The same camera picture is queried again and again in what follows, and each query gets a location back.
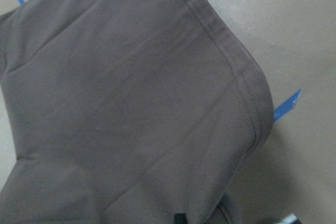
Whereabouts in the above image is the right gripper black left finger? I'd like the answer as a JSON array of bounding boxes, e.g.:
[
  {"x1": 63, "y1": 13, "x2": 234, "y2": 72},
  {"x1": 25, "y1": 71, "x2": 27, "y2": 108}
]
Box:
[{"x1": 174, "y1": 213, "x2": 186, "y2": 224}]

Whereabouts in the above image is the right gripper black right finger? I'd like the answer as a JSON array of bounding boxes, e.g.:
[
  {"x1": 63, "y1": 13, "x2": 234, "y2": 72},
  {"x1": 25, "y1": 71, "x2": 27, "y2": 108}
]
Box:
[{"x1": 276, "y1": 214, "x2": 302, "y2": 224}]

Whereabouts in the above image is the brown t-shirt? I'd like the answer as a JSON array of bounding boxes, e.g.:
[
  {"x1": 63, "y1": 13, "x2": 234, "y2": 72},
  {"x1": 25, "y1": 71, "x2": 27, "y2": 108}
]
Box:
[{"x1": 1, "y1": 0, "x2": 274, "y2": 223}]

